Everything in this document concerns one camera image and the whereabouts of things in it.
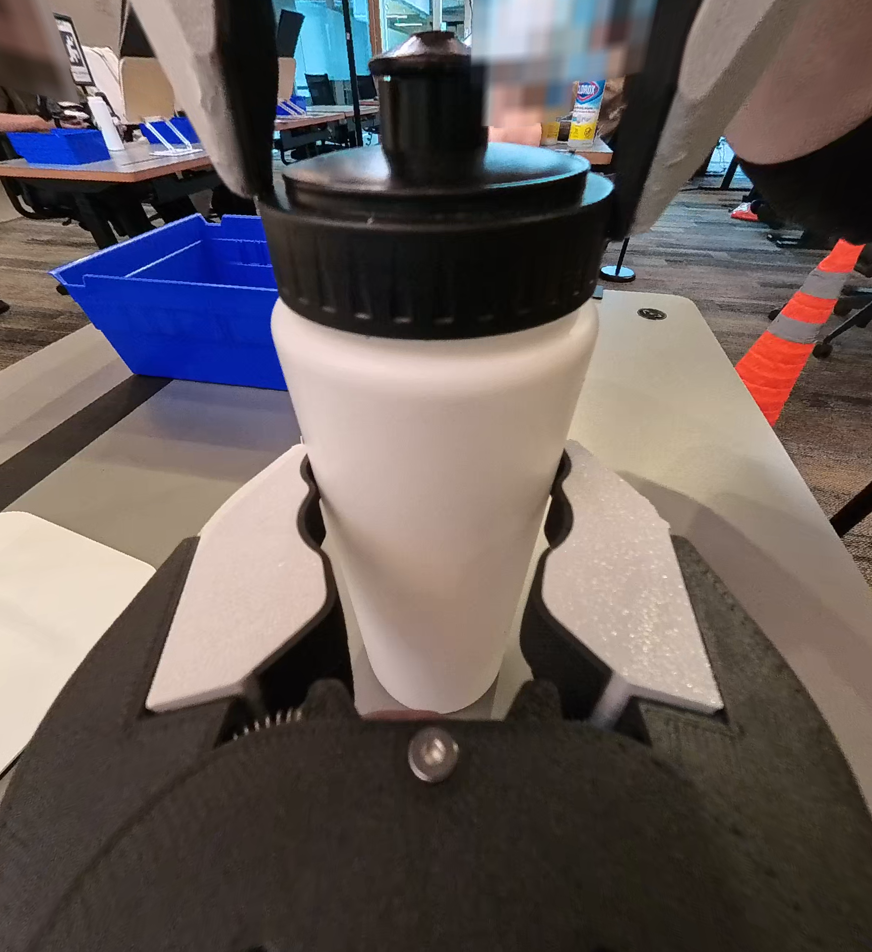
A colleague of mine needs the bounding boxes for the orange traffic cone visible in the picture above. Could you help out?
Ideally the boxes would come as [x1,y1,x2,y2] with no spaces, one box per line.
[736,240,866,429]

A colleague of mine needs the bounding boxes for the small blue plastic bin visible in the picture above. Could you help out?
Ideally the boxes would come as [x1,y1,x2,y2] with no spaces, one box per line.
[5,128,111,166]
[139,117,200,154]

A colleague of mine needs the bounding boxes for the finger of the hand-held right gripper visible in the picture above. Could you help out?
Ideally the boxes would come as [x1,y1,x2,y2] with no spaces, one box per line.
[606,0,818,240]
[127,0,282,205]

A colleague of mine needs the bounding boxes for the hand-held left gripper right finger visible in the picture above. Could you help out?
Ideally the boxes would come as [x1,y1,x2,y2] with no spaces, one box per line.
[523,444,724,725]

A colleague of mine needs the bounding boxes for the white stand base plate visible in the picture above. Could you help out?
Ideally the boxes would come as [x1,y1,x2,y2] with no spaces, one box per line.
[0,512,157,818]

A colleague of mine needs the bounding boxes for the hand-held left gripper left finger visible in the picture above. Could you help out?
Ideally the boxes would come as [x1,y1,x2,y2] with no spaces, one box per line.
[145,447,333,718]

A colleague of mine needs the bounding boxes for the wooden top desk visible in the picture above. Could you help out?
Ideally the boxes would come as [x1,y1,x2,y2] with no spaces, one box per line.
[0,146,258,248]

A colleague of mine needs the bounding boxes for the black bottle lid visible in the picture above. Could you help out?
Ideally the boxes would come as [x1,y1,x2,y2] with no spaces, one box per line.
[256,30,617,342]

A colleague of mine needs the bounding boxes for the printed tag sign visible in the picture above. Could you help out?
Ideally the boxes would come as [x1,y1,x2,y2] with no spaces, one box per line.
[53,15,96,87]

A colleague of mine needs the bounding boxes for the person's right forearm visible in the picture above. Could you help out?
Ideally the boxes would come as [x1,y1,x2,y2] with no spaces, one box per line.
[725,0,872,248]

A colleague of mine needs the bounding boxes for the white wipes canister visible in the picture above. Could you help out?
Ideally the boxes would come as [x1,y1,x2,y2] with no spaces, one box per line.
[570,78,607,145]

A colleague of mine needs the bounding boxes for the black round base pole stand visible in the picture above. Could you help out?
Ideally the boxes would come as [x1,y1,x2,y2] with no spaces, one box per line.
[600,236,636,285]

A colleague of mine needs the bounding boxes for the white bottle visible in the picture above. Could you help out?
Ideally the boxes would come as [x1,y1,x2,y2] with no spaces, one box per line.
[270,298,601,714]

